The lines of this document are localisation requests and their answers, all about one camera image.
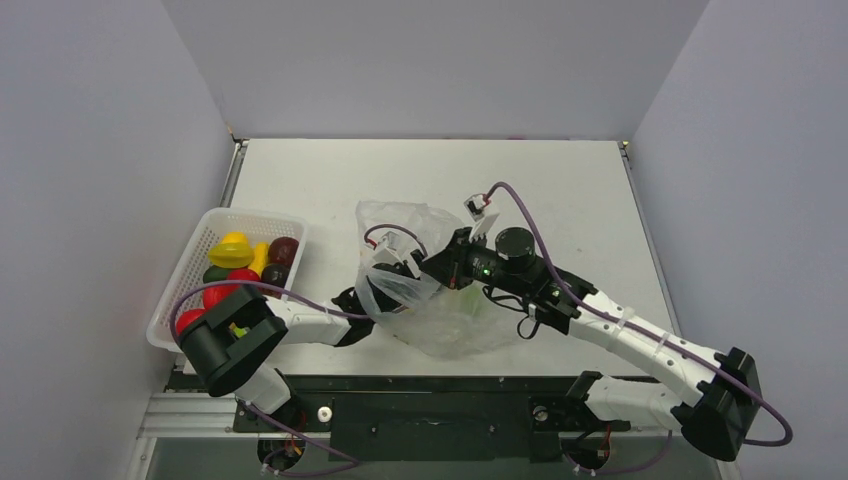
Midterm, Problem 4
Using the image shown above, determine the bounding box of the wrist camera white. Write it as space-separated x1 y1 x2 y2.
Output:
463 193 500 243
373 231 404 266

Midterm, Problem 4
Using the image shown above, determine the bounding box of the red fake strawberry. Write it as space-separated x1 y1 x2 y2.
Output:
202 285 236 310

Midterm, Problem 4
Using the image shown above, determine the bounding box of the green fake fruit in bag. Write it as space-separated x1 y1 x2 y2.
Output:
456 289 486 317

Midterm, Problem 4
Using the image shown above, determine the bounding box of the dark red fake plum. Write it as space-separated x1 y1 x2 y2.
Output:
267 236 300 268

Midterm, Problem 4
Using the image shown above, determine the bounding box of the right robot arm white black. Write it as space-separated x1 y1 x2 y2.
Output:
419 227 761 462

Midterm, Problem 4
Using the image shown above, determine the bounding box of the dark green fake avocado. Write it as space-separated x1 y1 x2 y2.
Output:
202 265 232 284

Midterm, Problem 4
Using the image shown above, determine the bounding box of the clear plastic bag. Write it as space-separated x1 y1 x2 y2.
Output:
355 200 522 359

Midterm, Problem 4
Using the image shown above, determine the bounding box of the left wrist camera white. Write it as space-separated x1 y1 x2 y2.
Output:
373 231 404 266

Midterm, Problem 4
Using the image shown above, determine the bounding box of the red fake apple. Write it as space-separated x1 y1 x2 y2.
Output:
175 308 205 337

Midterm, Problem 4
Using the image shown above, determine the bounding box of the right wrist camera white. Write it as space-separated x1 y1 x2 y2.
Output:
463 193 500 243

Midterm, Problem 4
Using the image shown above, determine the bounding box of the dark purple fake fruit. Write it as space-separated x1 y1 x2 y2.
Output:
260 263 290 288

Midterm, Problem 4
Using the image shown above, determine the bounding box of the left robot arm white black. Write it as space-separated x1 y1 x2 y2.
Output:
168 277 375 430

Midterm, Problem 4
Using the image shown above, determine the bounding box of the white plastic basket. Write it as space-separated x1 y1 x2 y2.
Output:
145 207 310 352

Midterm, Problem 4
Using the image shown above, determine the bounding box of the yellow fake pear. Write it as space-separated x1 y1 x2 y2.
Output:
220 231 249 244

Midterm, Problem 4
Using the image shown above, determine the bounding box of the yellow green fake starfruit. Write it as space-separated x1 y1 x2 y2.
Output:
207 242 255 269

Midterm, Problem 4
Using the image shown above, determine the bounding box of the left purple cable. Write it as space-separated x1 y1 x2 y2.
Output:
169 223 429 465

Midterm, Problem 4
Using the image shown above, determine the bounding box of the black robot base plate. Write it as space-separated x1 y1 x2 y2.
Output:
165 374 664 465

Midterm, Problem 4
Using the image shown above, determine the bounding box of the yellow fake banana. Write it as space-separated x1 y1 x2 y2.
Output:
248 242 270 276

